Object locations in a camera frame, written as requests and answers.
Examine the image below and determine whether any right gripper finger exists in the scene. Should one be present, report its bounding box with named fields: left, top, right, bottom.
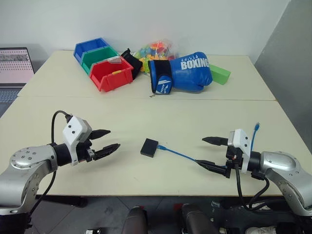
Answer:
left=201, top=136, right=229, bottom=147
left=195, top=159, right=231, bottom=178

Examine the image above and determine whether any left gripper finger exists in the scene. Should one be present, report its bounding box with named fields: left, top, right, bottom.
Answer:
left=91, top=129, right=112, bottom=140
left=93, top=143, right=121, bottom=161

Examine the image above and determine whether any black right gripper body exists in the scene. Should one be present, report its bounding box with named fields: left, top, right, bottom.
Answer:
left=225, top=145, right=244, bottom=179

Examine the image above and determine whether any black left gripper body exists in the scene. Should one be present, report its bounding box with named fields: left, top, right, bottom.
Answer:
left=76, top=138, right=96, bottom=164

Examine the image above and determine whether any small black box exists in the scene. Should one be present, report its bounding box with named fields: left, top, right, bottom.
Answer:
left=139, top=138, right=159, bottom=158

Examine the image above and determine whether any red plastic storage bin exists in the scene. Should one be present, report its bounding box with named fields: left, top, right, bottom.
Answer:
left=89, top=57, right=134, bottom=93

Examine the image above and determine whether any dark rounded shape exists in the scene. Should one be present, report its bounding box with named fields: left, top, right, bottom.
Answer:
left=125, top=206, right=149, bottom=234
left=180, top=203, right=221, bottom=234

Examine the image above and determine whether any green rectangular block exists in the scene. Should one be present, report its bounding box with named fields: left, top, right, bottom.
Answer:
left=209, top=63, right=232, bottom=86

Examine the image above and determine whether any blue boxing glove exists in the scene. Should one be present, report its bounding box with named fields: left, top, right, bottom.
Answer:
left=147, top=51, right=214, bottom=95

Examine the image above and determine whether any green plastic storage bin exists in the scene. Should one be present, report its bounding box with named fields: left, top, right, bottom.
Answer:
left=81, top=46, right=121, bottom=74

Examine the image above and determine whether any black fabric pouch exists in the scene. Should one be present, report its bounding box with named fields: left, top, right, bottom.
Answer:
left=120, top=48, right=144, bottom=80

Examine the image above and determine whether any white shoe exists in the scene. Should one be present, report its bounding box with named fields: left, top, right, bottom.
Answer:
left=244, top=225, right=278, bottom=234

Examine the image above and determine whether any blue plastic storage bin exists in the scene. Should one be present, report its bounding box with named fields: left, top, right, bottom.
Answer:
left=74, top=38, right=114, bottom=63

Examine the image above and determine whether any bag of colourful toys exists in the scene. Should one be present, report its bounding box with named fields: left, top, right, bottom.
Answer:
left=133, top=38, right=181, bottom=74

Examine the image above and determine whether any grey partition panel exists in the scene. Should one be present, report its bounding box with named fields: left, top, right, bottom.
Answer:
left=253, top=0, right=312, bottom=156

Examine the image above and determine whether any open laptop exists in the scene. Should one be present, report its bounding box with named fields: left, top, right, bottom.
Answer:
left=0, top=47, right=35, bottom=118

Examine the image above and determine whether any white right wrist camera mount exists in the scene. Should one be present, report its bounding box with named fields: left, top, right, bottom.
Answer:
left=228, top=129, right=254, bottom=174

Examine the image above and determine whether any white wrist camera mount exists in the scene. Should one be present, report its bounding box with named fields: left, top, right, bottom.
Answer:
left=62, top=116, right=93, bottom=167
left=228, top=129, right=254, bottom=174

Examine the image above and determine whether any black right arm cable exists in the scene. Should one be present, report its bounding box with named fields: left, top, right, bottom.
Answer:
left=234, top=160, right=286, bottom=212

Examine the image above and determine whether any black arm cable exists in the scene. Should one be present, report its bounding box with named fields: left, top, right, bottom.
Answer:
left=234, top=160, right=286, bottom=212
left=28, top=110, right=73, bottom=220

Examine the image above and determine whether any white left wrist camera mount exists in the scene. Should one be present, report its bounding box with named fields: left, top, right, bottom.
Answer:
left=62, top=116, right=93, bottom=167

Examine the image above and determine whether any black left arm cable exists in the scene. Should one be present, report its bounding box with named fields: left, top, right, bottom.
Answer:
left=28, top=110, right=73, bottom=220

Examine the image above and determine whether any blue Ethernet cable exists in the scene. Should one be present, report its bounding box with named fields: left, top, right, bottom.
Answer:
left=156, top=122, right=261, bottom=163

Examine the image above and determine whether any black table frame bar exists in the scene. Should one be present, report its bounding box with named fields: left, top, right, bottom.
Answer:
left=36, top=195, right=88, bottom=208

